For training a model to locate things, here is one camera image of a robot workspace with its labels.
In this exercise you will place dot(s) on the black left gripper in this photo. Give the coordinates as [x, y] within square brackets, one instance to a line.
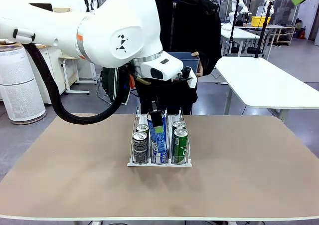
[158, 89]

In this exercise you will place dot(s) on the blue white beverage can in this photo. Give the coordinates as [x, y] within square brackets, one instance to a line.
[160, 141]
[160, 158]

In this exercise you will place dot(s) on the blue storage bin orange trim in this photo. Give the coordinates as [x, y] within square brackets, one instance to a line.
[192, 63]

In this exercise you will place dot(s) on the person's left forearm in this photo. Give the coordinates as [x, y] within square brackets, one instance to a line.
[211, 63]

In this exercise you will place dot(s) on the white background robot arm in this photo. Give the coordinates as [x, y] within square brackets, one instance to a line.
[94, 3]
[272, 10]
[235, 8]

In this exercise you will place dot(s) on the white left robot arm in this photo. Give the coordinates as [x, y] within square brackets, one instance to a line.
[112, 23]

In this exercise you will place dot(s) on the green beverage can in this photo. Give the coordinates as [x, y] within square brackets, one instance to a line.
[180, 147]
[179, 124]

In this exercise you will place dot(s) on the person's left hand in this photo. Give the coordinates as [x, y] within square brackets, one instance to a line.
[195, 53]

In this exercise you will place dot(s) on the black Pepsi can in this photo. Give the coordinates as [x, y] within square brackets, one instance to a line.
[140, 147]
[142, 127]

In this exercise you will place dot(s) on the wooden shelf table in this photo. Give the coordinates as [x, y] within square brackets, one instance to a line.
[281, 26]

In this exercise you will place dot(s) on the red fire extinguisher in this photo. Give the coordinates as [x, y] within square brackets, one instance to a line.
[302, 33]

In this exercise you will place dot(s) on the yellow plastic bin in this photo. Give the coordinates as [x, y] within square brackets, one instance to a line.
[260, 21]

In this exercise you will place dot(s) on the orange garment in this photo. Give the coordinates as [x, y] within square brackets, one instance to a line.
[132, 82]

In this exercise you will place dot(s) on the dark green striped jacket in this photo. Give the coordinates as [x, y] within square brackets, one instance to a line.
[107, 82]

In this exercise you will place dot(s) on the black tripod stand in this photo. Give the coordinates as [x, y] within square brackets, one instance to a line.
[259, 51]

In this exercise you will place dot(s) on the white background table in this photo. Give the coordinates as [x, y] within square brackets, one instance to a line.
[239, 34]

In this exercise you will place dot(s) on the small rolling side table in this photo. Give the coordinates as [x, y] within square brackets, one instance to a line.
[77, 92]

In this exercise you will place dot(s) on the large white side table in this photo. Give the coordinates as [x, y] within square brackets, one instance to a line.
[269, 85]

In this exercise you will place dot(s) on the person in black hooded jacket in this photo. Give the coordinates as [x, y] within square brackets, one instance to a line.
[189, 23]

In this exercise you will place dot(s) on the white cabinet with wood top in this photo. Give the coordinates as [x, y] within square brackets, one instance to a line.
[56, 60]

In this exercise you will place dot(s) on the white cylindrical air purifier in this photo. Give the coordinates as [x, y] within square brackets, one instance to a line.
[20, 95]

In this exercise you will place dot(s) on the black computer monitor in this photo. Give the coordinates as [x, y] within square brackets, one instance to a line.
[42, 7]

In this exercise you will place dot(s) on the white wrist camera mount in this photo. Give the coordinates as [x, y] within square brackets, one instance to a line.
[194, 81]

